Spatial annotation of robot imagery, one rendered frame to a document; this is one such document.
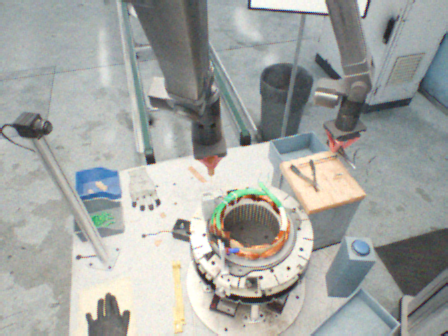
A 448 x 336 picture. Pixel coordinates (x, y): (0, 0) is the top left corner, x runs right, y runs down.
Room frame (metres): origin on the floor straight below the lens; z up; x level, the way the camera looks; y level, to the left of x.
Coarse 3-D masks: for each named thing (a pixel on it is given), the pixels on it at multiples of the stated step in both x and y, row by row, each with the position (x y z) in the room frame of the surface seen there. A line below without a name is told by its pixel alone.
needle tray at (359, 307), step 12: (360, 288) 0.32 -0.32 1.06; (348, 300) 0.29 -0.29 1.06; (360, 300) 0.30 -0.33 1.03; (372, 300) 0.29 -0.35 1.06; (336, 312) 0.27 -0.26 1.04; (348, 312) 0.28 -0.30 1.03; (360, 312) 0.28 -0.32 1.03; (372, 312) 0.28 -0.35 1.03; (384, 312) 0.26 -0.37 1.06; (324, 324) 0.25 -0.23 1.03; (336, 324) 0.25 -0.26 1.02; (348, 324) 0.25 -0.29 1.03; (360, 324) 0.25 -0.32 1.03; (372, 324) 0.25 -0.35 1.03; (384, 324) 0.25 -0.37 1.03; (396, 324) 0.24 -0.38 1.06
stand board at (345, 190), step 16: (304, 160) 0.74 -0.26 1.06; (336, 160) 0.74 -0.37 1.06; (288, 176) 0.67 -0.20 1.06; (320, 176) 0.67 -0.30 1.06; (304, 192) 0.61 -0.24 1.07; (320, 192) 0.61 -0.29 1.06; (336, 192) 0.61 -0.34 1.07; (352, 192) 0.61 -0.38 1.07; (304, 208) 0.56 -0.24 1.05; (320, 208) 0.55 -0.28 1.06
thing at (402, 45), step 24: (384, 0) 2.57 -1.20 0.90; (408, 0) 2.38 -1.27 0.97; (432, 0) 2.41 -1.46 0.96; (384, 24) 2.48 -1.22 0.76; (408, 24) 2.38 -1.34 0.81; (432, 24) 2.44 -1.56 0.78; (336, 48) 2.98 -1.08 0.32; (384, 48) 2.40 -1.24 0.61; (408, 48) 2.40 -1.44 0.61; (432, 48) 2.47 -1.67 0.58; (336, 72) 2.89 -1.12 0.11; (384, 72) 2.37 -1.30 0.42; (408, 72) 2.42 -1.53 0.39; (384, 96) 2.39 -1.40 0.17; (408, 96) 2.47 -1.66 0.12
